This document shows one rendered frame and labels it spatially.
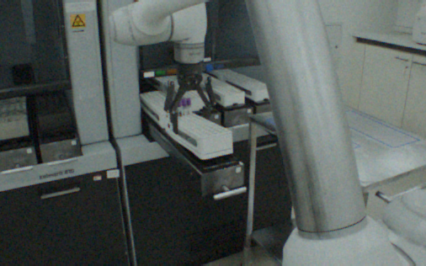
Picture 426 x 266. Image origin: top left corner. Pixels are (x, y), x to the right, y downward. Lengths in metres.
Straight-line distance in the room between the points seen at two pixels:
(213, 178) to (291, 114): 0.59
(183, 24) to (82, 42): 0.43
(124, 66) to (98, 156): 0.34
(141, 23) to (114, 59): 0.43
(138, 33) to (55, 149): 0.55
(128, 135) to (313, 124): 1.07
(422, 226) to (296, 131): 0.27
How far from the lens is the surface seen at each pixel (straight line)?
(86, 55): 1.35
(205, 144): 1.02
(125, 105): 1.42
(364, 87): 3.64
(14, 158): 1.34
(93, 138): 1.44
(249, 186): 1.53
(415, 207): 0.65
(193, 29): 1.07
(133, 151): 1.39
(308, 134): 0.48
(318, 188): 0.49
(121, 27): 0.99
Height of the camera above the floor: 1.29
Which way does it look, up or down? 21 degrees down
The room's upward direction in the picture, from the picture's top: straight up
